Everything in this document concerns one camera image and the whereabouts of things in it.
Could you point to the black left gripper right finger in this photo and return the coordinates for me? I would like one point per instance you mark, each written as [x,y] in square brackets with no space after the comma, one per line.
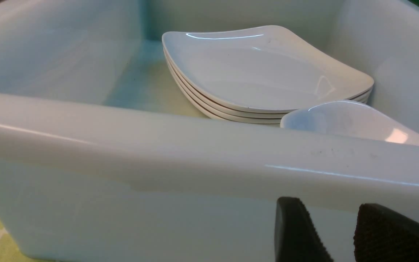
[383,235]

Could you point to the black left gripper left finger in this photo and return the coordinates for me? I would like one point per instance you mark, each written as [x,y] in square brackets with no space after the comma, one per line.
[295,236]

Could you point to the top stacked white plate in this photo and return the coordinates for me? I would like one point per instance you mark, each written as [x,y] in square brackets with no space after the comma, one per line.
[263,69]

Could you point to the top stacked white bowl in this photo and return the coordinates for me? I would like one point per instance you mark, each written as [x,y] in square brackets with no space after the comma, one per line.
[350,118]

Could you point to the large white plastic tub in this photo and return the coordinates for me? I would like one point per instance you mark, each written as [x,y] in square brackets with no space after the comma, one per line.
[103,159]

